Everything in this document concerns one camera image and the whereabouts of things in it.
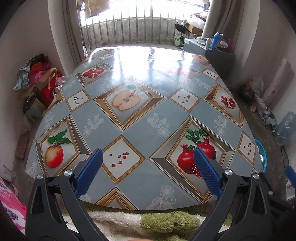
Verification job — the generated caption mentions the blue spray bottle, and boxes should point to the blue spray bottle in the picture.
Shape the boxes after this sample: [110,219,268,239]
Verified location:
[210,32,223,50]

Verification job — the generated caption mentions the large clear water jug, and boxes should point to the large clear water jug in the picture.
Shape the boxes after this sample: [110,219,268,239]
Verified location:
[275,111,295,146]

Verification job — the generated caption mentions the grey right curtain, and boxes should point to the grey right curtain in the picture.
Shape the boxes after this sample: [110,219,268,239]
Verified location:
[202,0,245,42]

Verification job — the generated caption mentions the grey left curtain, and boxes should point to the grey left curtain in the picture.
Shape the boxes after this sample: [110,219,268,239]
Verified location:
[47,1,85,75]

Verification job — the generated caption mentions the fruit pattern tablecloth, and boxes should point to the fruit pattern tablecloth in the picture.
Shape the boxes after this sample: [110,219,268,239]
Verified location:
[26,47,262,210]

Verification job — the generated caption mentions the grey cabinet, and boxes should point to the grey cabinet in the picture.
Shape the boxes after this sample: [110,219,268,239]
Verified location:
[184,38,235,80]

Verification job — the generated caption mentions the pink floral bedding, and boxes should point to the pink floral bedding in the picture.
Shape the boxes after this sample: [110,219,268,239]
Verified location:
[0,178,27,235]

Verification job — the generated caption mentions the beige padded jacket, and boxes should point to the beige padded jacket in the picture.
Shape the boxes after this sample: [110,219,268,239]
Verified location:
[83,0,110,18]

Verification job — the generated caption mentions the metal balcony railing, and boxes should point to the metal balcony railing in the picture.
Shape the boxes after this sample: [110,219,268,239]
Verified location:
[80,6,183,49]

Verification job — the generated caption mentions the pink rolled mat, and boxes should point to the pink rolled mat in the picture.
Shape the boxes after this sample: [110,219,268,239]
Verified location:
[262,58,291,105]

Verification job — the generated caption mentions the cardboard box on balcony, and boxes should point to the cardboard box on balcony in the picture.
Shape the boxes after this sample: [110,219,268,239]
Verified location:
[186,24,203,36]

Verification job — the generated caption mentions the plastic bag of candies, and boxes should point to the plastic bag of candies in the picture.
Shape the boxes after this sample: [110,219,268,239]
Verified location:
[54,76,69,94]

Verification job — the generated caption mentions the pile of colourful clothes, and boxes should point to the pile of colourful clothes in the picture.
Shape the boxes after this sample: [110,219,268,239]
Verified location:
[13,54,50,91]

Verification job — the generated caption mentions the white bottle on cabinet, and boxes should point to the white bottle on cabinet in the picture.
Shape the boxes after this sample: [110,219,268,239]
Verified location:
[205,38,211,49]

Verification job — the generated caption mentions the red gift bag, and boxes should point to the red gift bag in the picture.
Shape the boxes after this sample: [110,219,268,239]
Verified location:
[37,67,61,108]

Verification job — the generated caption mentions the blue plastic trash basket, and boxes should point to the blue plastic trash basket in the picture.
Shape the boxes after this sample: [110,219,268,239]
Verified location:
[254,139,267,173]

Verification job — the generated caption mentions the pile of bags by wall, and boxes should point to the pile of bags by wall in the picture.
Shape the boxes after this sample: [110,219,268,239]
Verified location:
[239,76,276,128]

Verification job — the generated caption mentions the grey curtain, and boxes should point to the grey curtain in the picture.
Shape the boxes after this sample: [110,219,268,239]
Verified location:
[47,1,85,75]
[202,0,245,42]

